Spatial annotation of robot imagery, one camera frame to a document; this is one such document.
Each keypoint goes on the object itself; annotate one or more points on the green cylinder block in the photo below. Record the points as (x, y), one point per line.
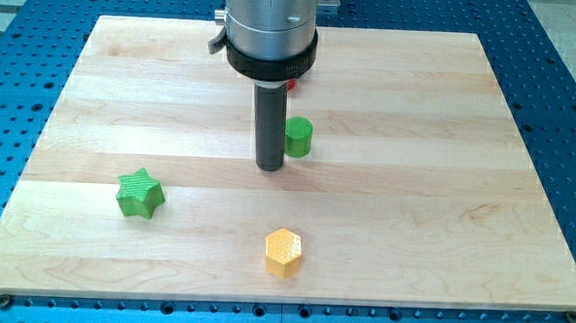
(298, 135)

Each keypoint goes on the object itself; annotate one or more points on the light wooden board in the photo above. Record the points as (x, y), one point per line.
(418, 190)

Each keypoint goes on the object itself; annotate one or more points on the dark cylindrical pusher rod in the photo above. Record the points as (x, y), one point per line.
(270, 123)

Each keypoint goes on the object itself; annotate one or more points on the yellow hexagon block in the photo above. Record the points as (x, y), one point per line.
(284, 253)

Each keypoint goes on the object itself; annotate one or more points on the green star block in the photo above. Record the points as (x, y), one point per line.
(139, 194)

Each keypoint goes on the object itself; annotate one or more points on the blue perforated table plate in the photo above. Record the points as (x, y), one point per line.
(40, 47)

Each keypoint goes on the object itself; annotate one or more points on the red block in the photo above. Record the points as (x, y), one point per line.
(291, 84)

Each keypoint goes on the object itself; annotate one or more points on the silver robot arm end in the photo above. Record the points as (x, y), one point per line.
(270, 41)

